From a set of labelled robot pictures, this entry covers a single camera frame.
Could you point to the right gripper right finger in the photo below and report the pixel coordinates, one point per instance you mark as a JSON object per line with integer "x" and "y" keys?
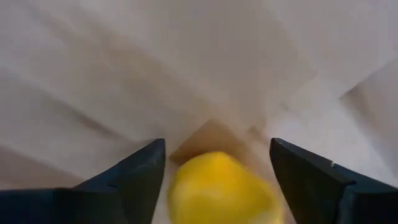
{"x": 326, "y": 202}

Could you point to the yellow plastic lemon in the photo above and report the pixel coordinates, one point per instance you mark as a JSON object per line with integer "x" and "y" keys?
{"x": 217, "y": 193}

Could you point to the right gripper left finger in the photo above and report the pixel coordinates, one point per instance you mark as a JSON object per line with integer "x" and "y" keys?
{"x": 93, "y": 205}

